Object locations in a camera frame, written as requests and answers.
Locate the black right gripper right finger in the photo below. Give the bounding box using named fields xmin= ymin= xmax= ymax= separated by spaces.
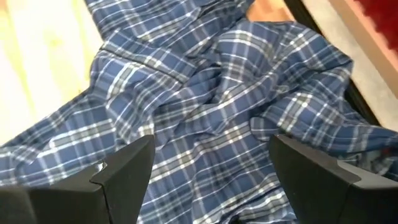
xmin=269 ymin=134 xmax=398 ymax=224

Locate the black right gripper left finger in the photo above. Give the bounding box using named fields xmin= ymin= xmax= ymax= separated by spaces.
xmin=0 ymin=134 xmax=156 ymax=224

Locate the blue plaid garment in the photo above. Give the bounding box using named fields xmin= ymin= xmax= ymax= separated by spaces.
xmin=0 ymin=0 xmax=398 ymax=224

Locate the red plastic laundry bin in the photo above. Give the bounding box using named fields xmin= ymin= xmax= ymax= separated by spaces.
xmin=354 ymin=0 xmax=398 ymax=54

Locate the light wooden desk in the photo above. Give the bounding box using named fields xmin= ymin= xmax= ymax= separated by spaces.
xmin=329 ymin=0 xmax=398 ymax=74

